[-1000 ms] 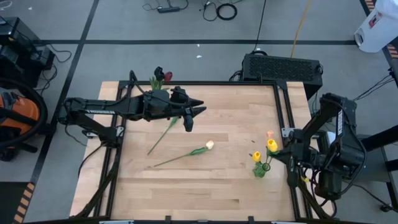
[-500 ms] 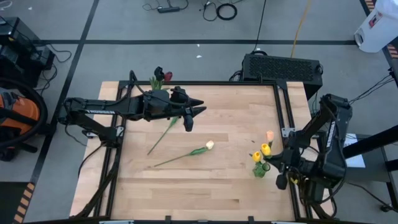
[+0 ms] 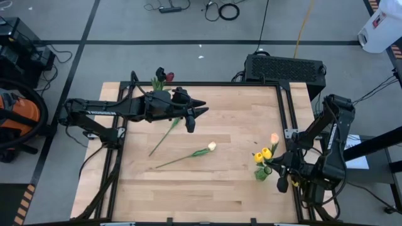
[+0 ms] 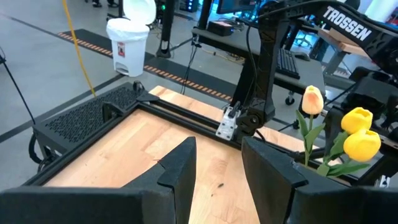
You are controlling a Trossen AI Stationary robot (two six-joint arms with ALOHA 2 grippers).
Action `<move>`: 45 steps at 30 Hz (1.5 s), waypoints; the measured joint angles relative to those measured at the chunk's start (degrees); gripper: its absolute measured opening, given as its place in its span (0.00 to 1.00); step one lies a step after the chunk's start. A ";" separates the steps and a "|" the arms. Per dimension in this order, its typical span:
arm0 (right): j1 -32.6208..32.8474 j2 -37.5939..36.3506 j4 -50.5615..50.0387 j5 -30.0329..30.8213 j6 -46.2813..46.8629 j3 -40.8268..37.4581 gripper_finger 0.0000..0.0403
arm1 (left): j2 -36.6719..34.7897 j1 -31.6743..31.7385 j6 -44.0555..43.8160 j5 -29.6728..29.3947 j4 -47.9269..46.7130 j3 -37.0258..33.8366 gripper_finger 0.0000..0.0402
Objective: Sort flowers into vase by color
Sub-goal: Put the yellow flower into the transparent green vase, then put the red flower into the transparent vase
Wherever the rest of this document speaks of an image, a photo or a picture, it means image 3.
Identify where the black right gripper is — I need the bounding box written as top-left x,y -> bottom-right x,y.
266,150 -> 315,186

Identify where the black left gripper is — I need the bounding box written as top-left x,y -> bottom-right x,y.
144,87 -> 210,123

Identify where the black artificial tulip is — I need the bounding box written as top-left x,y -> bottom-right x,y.
151,67 -> 167,92

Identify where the green glass vase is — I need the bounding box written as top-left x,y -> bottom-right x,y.
254,165 -> 273,182

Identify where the white paper sheet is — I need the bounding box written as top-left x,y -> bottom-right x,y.
344,134 -> 370,170

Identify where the black perforated computer case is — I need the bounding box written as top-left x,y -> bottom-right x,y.
244,53 -> 327,101

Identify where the black metal stand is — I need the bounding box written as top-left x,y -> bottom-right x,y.
342,125 -> 402,217

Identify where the black power strip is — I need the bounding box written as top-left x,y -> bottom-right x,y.
158,6 -> 183,14

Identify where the orange black vacuum cleaner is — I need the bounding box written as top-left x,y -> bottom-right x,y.
0,78 -> 50,151

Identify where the white plastic container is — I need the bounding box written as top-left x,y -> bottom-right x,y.
357,0 -> 402,54

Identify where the black equipment stack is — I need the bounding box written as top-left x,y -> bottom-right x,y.
0,16 -> 57,89

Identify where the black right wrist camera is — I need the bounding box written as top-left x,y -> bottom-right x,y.
276,175 -> 290,194

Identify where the black aluminium table frame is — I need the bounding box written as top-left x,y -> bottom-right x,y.
75,70 -> 339,226

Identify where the coiled black cable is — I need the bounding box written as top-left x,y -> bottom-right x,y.
217,3 -> 241,21

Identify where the black hanging cable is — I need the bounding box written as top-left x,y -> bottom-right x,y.
254,0 -> 270,53

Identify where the yellow hanging cable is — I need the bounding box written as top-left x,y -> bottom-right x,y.
293,0 -> 316,59

